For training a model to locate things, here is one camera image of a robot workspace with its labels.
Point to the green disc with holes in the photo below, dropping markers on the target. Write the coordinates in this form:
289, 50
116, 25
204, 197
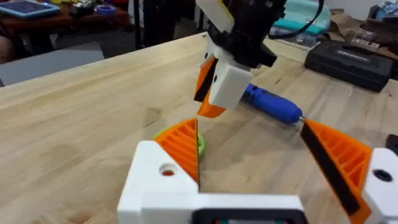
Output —
201, 144

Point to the teal soft bag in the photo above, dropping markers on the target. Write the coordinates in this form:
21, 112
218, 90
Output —
301, 14

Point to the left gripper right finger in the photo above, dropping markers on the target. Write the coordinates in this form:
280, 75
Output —
351, 161

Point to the blue framed tablet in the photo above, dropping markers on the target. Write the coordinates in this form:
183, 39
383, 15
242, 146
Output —
28, 7

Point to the black tool case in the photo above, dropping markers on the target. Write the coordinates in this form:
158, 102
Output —
348, 65

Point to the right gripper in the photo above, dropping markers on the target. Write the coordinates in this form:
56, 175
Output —
252, 28

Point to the heap of cardboard boxes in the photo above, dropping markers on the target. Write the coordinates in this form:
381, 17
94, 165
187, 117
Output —
351, 25

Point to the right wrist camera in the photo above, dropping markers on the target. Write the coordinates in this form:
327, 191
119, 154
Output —
214, 12

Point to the blue tape roll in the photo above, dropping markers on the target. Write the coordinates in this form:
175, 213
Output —
106, 10

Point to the brown wooden side table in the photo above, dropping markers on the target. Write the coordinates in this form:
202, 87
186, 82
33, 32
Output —
62, 21

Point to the blue electric screwdriver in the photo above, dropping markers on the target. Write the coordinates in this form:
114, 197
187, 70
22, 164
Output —
273, 104

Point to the small black object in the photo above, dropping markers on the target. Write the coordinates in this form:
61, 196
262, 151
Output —
392, 144

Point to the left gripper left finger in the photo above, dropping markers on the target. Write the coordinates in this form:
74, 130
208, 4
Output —
149, 186

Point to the grey flat panel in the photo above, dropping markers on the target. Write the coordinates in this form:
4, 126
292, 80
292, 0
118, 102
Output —
46, 63

